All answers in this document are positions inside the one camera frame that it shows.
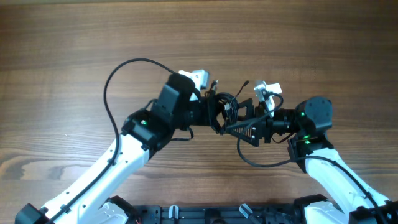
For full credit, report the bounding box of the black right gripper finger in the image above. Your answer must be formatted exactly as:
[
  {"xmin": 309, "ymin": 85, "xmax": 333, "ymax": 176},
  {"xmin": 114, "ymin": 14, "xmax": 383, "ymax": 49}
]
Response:
[
  {"xmin": 225, "ymin": 119, "xmax": 260, "ymax": 147},
  {"xmin": 238, "ymin": 98, "xmax": 255, "ymax": 120}
]

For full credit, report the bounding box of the black USB cable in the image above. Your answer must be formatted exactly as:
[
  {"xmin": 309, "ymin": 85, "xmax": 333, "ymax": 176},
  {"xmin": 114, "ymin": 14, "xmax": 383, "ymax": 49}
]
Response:
[{"xmin": 206, "ymin": 79, "xmax": 250, "ymax": 131}]

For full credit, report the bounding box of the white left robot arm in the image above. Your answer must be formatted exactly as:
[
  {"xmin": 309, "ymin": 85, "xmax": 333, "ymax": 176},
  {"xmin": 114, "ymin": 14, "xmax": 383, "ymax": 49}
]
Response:
[{"xmin": 15, "ymin": 70, "xmax": 209, "ymax": 223}]

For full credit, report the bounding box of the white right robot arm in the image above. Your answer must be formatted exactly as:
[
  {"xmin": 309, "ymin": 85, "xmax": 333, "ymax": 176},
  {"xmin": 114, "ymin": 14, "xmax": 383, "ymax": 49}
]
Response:
[{"xmin": 226, "ymin": 96, "xmax": 397, "ymax": 223}]

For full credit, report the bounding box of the left camera black cable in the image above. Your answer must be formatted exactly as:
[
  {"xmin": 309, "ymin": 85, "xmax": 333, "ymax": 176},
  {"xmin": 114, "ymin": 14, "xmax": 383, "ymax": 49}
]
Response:
[{"xmin": 46, "ymin": 58, "xmax": 178, "ymax": 224}]

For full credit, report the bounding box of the camera black cable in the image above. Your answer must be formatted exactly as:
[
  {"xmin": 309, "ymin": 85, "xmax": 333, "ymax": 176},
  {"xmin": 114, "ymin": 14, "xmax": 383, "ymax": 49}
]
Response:
[
  {"xmin": 46, "ymin": 58, "xmax": 178, "ymax": 224},
  {"xmin": 236, "ymin": 91, "xmax": 388, "ymax": 224}
]

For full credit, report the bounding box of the right camera black cable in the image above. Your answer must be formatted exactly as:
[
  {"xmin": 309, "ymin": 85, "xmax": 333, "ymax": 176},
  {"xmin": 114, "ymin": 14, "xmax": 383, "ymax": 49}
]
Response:
[{"xmin": 236, "ymin": 91, "xmax": 388, "ymax": 224}]

